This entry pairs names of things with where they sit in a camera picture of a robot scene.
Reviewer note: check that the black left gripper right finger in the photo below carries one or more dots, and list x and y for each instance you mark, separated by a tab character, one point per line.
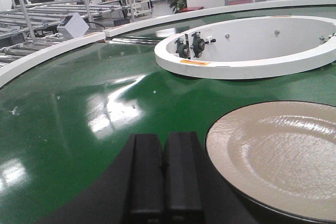
182	196

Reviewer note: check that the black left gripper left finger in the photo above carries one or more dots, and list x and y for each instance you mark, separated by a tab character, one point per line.
145	202

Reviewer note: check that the beige plate black rim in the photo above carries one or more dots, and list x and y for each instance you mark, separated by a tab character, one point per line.
280	154

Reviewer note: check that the white shelf cart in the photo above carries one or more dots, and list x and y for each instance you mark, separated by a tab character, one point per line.
139	7

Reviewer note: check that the black bearing block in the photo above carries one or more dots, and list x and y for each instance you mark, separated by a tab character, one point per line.
198	44

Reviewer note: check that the white outer conveyor rim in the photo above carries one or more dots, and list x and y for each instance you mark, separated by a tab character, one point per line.
255	40

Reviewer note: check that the white control box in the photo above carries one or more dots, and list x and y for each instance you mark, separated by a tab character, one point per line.
72	26

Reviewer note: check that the metal roller rack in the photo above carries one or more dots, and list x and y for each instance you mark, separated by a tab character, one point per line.
29	19

